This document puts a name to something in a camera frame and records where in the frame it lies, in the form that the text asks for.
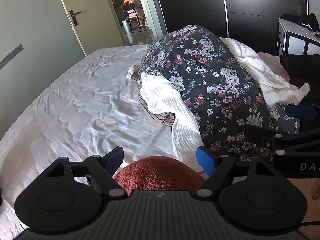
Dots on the bed with white sheet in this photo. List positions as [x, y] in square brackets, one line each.
[62, 100]

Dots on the dark floral pants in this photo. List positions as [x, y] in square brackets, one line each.
[212, 80]

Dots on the chair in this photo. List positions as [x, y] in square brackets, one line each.
[130, 10]

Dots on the metal strip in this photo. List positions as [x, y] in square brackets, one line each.
[11, 56]

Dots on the person's right hand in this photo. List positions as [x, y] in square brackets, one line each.
[315, 190]

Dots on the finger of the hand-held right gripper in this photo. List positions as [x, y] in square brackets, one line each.
[300, 111]
[260, 133]

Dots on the striped beige cloth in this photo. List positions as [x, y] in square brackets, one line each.
[163, 118]

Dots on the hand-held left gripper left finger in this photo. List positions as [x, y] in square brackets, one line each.
[116, 158]

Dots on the red terry cloth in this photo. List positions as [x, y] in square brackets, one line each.
[160, 172]

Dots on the white cabinet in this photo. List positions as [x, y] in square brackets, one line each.
[292, 33]

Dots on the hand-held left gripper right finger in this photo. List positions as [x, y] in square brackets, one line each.
[206, 160]

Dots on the white crinkled cloth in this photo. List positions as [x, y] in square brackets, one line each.
[162, 95]

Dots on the black cloth on cabinet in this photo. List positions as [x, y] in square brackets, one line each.
[311, 20]

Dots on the metal bin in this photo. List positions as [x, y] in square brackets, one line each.
[126, 26]

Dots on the black wardrobe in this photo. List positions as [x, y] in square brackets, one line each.
[195, 5]

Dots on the black garment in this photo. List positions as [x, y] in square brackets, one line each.
[300, 67]

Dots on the grey door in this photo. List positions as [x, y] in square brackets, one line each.
[37, 17]

